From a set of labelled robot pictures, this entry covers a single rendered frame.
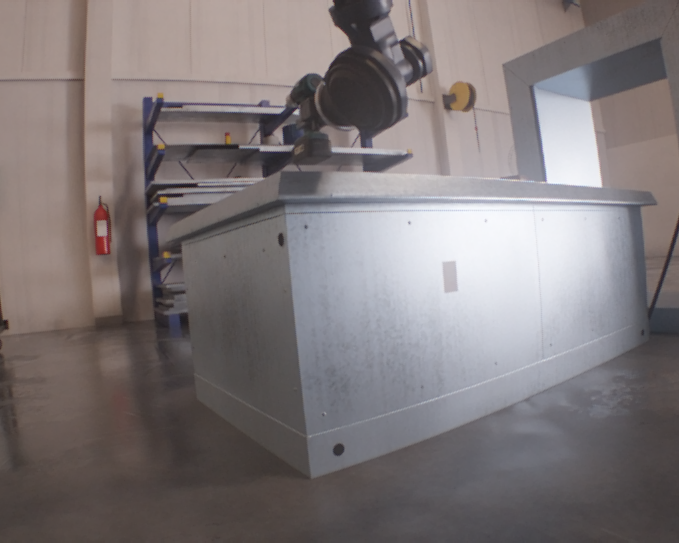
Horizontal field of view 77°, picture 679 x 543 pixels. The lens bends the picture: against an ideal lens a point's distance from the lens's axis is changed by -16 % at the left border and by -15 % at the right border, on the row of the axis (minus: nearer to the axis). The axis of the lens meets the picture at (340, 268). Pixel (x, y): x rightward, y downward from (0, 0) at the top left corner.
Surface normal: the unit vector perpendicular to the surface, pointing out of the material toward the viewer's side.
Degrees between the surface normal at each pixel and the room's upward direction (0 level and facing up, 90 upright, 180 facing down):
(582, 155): 90
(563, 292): 90
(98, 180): 90
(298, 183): 68
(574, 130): 90
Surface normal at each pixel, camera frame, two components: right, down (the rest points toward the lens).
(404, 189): 0.46, -0.41
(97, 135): 0.48, -0.03
